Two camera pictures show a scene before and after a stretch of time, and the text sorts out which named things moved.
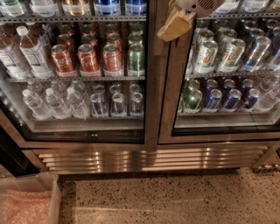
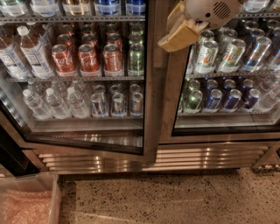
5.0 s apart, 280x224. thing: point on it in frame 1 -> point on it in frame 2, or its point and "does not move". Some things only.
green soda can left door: [136, 60] does not move
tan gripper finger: [173, 3] -> [177, 17]
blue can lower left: [213, 101] does not move
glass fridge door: [80, 74] does not move
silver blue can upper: [256, 54] does not move
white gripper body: [200, 5] -> [210, 11]
